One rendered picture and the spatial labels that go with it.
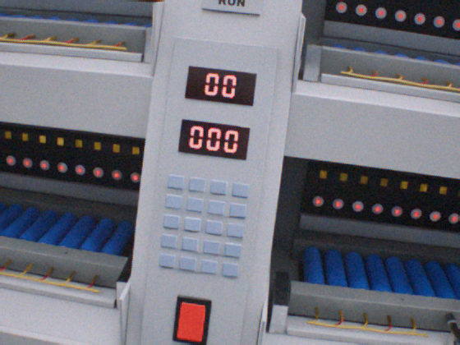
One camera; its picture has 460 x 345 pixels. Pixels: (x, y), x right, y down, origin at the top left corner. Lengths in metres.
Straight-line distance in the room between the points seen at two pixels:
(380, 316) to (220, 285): 0.15
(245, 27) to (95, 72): 0.11
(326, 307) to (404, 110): 0.18
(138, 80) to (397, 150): 0.19
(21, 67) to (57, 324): 0.20
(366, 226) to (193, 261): 0.23
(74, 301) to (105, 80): 0.18
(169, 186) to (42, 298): 0.16
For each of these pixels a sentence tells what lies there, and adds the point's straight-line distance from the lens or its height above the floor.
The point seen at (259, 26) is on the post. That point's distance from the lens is 0.34.
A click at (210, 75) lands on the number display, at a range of 0.33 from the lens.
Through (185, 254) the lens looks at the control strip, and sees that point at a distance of 0.34.
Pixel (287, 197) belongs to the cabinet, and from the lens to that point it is 0.54.
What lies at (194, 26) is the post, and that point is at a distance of 0.35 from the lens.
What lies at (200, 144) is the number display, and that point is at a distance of 0.33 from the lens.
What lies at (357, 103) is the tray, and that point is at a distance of 0.34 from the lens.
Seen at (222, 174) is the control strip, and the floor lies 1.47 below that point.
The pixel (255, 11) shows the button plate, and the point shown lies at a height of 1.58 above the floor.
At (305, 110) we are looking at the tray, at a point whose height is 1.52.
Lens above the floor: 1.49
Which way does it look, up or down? 3 degrees down
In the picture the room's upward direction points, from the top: 7 degrees clockwise
